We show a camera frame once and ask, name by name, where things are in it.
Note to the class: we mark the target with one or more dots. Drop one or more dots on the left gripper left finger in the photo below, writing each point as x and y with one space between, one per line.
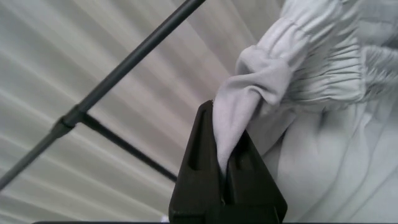
196 177

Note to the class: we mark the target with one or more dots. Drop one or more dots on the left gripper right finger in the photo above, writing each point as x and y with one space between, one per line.
252 186

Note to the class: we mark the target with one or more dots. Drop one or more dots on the pale grey shorts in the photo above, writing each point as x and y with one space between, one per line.
311 77

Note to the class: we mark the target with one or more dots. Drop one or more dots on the black clothes rack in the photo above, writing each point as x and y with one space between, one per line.
124 67

